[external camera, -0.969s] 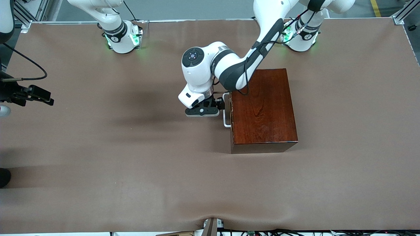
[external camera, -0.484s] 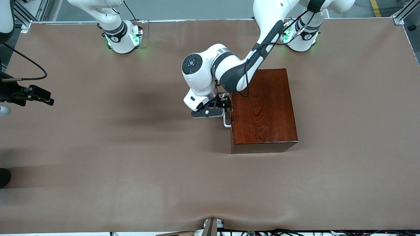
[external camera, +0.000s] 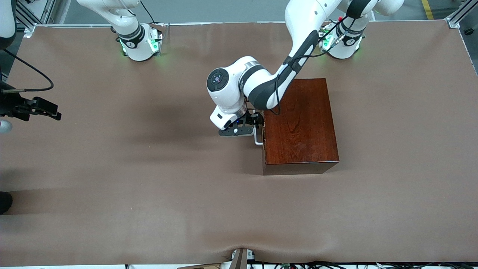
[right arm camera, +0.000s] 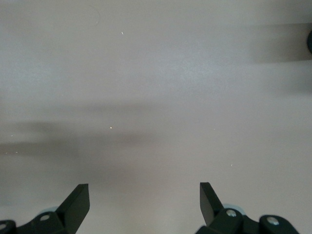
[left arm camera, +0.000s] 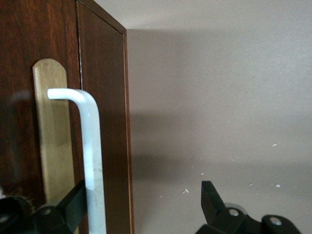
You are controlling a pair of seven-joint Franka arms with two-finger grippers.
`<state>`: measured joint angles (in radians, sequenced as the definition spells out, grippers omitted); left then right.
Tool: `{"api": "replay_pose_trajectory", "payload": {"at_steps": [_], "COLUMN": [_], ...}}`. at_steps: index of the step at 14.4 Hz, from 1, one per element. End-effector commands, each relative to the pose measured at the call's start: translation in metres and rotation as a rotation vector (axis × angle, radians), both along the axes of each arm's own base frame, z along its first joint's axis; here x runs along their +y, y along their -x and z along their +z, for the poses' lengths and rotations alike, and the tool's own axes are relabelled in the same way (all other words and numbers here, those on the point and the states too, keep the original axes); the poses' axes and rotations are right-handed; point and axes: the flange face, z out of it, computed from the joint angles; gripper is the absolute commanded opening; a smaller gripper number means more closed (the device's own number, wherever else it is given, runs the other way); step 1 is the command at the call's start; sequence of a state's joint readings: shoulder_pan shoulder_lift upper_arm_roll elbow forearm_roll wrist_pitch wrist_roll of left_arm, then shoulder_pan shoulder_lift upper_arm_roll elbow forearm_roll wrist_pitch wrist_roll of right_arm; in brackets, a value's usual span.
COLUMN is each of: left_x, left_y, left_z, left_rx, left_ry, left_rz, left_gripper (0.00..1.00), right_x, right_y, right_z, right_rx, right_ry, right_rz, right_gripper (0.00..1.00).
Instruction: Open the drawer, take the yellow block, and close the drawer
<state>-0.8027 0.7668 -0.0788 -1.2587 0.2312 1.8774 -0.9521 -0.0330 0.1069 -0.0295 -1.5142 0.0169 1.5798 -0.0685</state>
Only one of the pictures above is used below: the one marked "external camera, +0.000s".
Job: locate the dark wooden drawer cabinet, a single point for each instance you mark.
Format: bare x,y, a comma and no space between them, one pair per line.
302,127

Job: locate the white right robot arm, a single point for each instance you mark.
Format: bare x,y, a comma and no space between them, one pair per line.
136,48

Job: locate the aluminium frame profile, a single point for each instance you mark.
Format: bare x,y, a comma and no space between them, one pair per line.
457,16
28,30

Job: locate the dark grey camera mount bracket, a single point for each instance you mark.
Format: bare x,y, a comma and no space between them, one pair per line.
239,131

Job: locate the black rounded object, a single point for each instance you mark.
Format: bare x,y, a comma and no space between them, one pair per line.
4,203

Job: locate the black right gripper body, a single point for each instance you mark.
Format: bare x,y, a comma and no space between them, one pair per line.
11,103

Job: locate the brown table mat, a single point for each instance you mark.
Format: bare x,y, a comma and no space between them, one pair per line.
149,186

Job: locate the tan cardboard piece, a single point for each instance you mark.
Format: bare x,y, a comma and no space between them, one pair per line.
201,266

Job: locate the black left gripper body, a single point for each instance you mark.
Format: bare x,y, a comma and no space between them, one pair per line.
249,119

